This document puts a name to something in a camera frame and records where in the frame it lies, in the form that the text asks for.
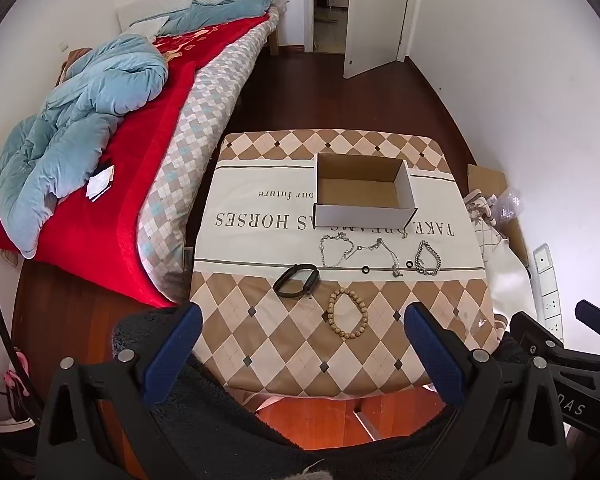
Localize sneakers with pink laces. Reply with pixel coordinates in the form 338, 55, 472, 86
0, 355, 36, 431

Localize thin silver necklace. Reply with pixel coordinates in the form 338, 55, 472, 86
320, 232, 356, 268

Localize white power strip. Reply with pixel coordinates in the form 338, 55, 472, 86
532, 242, 565, 333

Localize clear bubble wrap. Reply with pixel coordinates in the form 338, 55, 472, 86
490, 187, 526, 226

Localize black wristband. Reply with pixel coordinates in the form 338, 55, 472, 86
273, 263, 322, 299

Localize white door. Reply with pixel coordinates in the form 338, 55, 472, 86
343, 0, 415, 79

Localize silver pendant necklace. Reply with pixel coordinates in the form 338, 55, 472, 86
356, 237, 406, 278

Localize wooden bead bracelet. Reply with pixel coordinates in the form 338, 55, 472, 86
327, 287, 369, 339

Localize white paper card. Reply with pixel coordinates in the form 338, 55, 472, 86
85, 164, 116, 200

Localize cardboard box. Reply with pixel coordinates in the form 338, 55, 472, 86
313, 152, 419, 231

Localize flat cardboard sheet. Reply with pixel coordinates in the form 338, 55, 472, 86
467, 162, 530, 266

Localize red blanket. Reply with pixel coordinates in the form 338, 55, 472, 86
0, 12, 271, 308

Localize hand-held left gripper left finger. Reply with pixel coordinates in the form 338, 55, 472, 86
36, 304, 203, 480

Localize silver chain bracelet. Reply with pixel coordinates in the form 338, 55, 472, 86
414, 240, 443, 277

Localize light blue duvet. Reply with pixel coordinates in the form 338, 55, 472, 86
0, 34, 170, 260

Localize teal blue blanket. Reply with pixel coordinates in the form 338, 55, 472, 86
130, 0, 276, 38

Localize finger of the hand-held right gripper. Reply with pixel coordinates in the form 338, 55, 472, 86
509, 311, 566, 361
575, 299, 600, 338

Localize bed with checkered sheet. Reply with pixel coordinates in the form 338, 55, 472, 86
137, 7, 281, 308

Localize dark fuzzy cloth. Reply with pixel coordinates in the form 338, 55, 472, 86
110, 305, 531, 480

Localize checkered printed tablecloth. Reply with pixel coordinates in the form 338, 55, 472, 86
187, 129, 506, 401

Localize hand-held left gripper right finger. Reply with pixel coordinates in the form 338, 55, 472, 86
404, 301, 568, 480

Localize floral quilted cloth bag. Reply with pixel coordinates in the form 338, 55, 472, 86
464, 192, 506, 261

